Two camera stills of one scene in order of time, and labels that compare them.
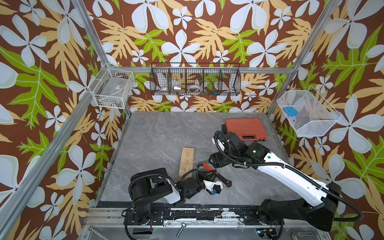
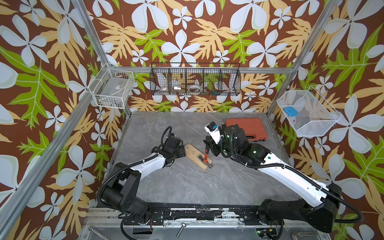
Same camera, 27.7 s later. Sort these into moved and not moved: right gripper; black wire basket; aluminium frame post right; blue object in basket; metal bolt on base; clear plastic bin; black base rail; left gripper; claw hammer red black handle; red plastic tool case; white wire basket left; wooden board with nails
Moved: claw hammer red black handle; right gripper; wooden board with nails; left gripper
Not moved: black base rail; red plastic tool case; white wire basket left; clear plastic bin; black wire basket; aluminium frame post right; metal bolt on base; blue object in basket
